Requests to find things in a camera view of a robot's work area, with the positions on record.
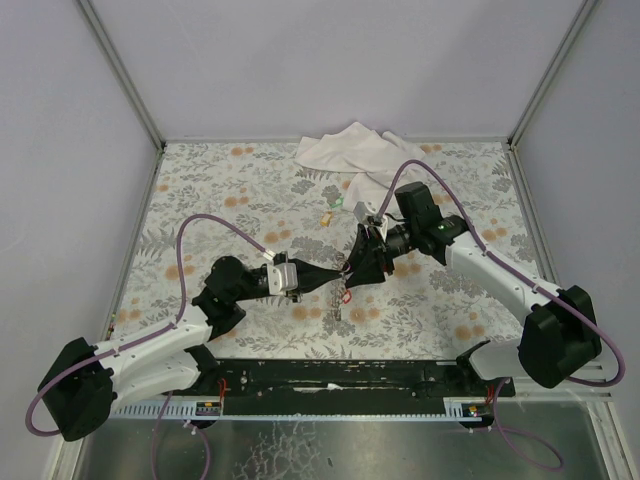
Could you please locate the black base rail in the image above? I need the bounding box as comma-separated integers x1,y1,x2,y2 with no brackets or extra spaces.
176,359,500,405

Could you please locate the white crumpled cloth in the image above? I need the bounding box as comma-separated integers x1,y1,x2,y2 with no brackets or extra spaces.
295,122,425,212

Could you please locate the grey left corner post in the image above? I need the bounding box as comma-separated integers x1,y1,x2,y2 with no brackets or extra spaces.
73,0,166,151

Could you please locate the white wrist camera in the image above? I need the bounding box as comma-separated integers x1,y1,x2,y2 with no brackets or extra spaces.
353,201,388,241
263,250,299,296

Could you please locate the white slotted cable duct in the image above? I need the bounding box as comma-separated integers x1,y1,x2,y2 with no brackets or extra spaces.
110,397,491,422

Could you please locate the purple right floor cable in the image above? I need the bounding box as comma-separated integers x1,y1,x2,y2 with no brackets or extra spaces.
492,382,565,471

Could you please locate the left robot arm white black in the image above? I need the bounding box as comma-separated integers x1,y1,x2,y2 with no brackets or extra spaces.
37,254,343,442

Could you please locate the white disc with keyrings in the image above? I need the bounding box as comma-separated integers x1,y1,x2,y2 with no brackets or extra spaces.
331,262,352,321

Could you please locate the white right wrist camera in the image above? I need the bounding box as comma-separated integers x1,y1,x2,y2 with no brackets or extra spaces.
353,201,388,241

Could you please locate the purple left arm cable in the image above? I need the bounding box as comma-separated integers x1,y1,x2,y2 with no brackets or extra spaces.
25,213,274,435

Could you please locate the green tagged key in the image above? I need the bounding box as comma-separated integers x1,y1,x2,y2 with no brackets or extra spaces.
330,197,344,209

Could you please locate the grey aluminium corner post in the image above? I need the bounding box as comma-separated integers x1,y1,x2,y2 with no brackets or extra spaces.
507,0,601,153

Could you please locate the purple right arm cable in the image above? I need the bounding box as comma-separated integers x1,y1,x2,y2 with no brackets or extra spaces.
374,159,626,386

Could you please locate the purple left floor cable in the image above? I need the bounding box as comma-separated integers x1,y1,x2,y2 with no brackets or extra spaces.
149,389,211,480

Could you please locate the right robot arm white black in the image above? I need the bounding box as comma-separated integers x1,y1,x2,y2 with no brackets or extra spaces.
346,182,602,388

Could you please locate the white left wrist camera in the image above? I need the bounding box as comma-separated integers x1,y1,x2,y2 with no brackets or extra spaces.
263,250,299,296

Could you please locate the purple floor cable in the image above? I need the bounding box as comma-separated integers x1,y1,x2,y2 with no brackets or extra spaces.
149,389,211,480
492,382,565,471

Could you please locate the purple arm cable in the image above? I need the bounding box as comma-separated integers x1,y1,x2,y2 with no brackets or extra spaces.
25,213,274,435
374,159,626,386

